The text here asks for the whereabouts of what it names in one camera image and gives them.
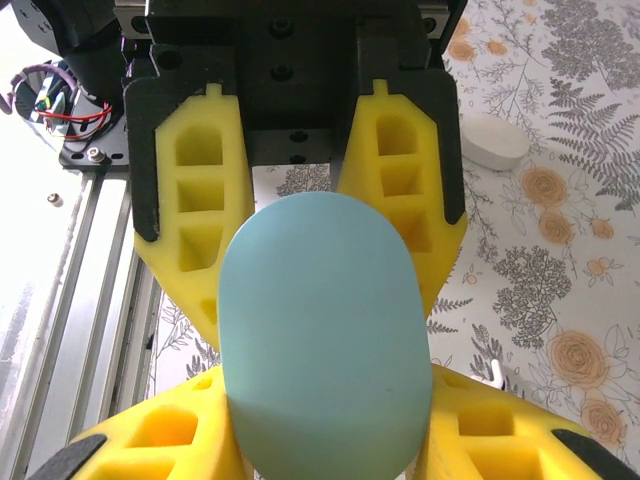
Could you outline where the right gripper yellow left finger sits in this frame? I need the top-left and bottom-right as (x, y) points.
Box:
(27, 366), (251, 480)

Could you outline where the floral tablecloth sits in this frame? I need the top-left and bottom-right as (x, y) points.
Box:
(149, 0), (640, 480)

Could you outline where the white oval charging case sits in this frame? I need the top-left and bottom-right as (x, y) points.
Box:
(459, 113), (530, 173)

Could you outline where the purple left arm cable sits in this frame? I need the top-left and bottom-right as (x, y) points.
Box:
(0, 62), (76, 116)

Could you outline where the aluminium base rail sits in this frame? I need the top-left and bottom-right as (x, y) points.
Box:
(0, 164), (169, 480)

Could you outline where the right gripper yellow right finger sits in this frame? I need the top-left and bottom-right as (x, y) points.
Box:
(417, 363), (640, 480)

